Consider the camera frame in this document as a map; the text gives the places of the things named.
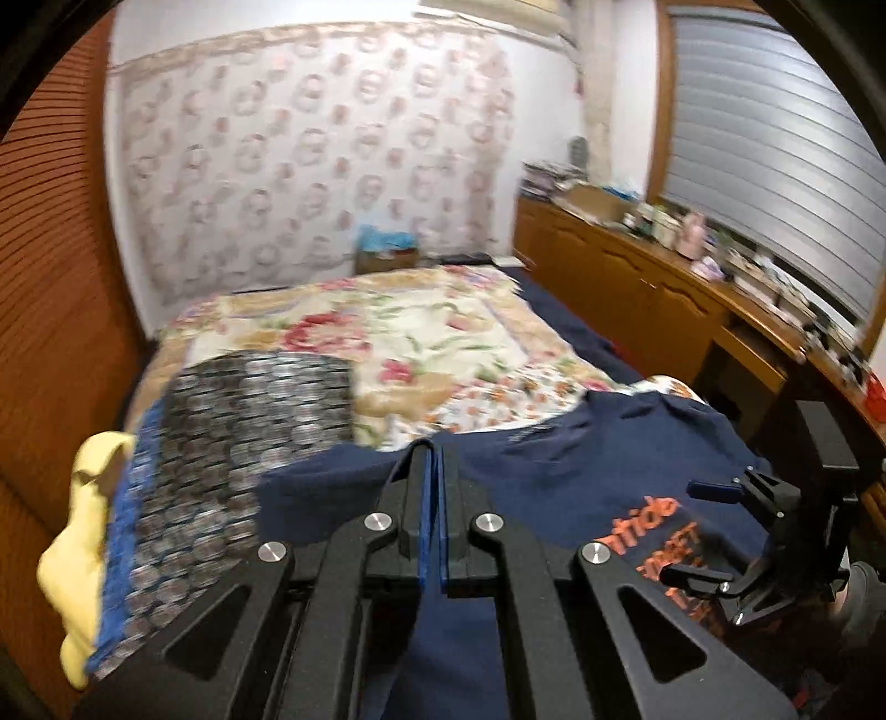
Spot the navy blue printed t-shirt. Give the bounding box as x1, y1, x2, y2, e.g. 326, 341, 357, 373
254, 390, 777, 720

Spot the black white circle-pattern cloth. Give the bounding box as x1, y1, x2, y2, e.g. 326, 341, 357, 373
86, 351, 353, 680

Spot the long wooden cabinet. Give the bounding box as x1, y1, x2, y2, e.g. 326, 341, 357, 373
511, 196, 886, 527

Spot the navy blue blanket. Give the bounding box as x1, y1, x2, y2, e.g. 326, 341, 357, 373
503, 269, 641, 384

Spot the orange fruit print sheet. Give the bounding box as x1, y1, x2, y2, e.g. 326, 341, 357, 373
375, 360, 704, 451

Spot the yellow plush toy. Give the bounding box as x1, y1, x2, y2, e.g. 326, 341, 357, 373
36, 432, 135, 690

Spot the pink kettle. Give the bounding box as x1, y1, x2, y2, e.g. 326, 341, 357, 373
676, 212, 707, 261

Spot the floral beige quilt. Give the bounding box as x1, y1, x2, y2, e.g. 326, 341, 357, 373
126, 265, 597, 447

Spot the cardboard box on cabinet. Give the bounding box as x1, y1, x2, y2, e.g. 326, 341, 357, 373
554, 183, 633, 225

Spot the stack of folded papers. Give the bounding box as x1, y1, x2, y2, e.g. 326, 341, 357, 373
519, 161, 589, 203

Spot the brown louvered wardrobe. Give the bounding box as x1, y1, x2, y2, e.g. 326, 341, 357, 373
2, 13, 146, 718

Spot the brown box with blue cloth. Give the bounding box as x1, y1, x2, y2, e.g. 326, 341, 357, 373
354, 225, 420, 275

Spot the pink circle-pattern curtain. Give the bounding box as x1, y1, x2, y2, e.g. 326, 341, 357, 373
111, 23, 515, 309

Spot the beige side curtain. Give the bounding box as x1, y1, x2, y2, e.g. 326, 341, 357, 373
572, 0, 614, 184

